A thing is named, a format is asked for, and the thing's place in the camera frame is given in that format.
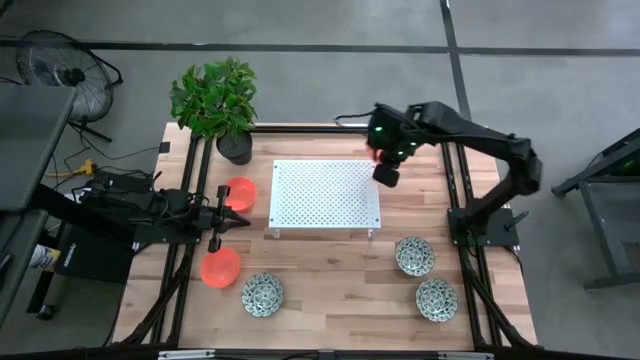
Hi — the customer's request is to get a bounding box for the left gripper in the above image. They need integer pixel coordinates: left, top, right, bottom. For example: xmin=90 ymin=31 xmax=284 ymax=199
xmin=197 ymin=184 xmax=252 ymax=254

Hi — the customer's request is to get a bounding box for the teal floral patterned ceramic bowl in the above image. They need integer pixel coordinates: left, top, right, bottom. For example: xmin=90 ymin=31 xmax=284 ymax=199
xmin=240 ymin=272 xmax=285 ymax=319
xmin=415 ymin=278 xmax=459 ymax=324
xmin=394 ymin=235 xmax=437 ymax=278

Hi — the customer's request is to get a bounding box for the orange plastic bowl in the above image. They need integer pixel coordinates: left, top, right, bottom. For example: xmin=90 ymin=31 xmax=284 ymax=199
xmin=224 ymin=176 xmax=258 ymax=214
xmin=199 ymin=247 xmax=242 ymax=290

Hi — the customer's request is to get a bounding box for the white perforated metal shelf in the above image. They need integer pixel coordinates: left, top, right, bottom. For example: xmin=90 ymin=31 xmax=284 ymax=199
xmin=267 ymin=158 xmax=383 ymax=241

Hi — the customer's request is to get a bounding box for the green potted plant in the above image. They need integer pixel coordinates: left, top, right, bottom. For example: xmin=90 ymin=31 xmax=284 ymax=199
xmin=168 ymin=56 xmax=260 ymax=167

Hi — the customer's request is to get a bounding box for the black power supply box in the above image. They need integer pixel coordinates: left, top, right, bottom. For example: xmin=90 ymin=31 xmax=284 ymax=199
xmin=88 ymin=168 xmax=161 ymax=211

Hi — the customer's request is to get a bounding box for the black computer case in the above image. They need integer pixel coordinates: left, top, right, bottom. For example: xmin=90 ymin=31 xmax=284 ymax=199
xmin=53 ymin=223 xmax=136 ymax=286

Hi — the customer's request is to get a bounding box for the white and yellow bottle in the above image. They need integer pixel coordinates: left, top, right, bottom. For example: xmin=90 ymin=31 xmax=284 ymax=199
xmin=28 ymin=243 xmax=62 ymax=274

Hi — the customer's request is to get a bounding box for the black floor fan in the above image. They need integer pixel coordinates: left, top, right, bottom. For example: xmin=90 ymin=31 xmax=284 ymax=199
xmin=14 ymin=28 xmax=124 ymax=144

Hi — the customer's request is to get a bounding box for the grey side desk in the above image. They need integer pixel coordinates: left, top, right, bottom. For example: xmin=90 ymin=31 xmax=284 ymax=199
xmin=0 ymin=208 xmax=50 ymax=329

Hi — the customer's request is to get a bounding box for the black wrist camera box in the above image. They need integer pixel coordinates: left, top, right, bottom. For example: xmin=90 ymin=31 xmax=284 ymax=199
xmin=372 ymin=163 xmax=402 ymax=189

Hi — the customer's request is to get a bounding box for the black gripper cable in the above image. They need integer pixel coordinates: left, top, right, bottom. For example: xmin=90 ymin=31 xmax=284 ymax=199
xmin=333 ymin=111 xmax=372 ymax=127

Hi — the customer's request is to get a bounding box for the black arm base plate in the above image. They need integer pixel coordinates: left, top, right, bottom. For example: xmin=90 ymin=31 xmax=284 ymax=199
xmin=132 ymin=225 xmax=201 ymax=246
xmin=447 ymin=206 xmax=530 ymax=249

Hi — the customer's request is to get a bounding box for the yellow extension cable plug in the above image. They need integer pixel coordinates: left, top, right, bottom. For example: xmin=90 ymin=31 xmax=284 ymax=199
xmin=43 ymin=158 xmax=97 ymax=179

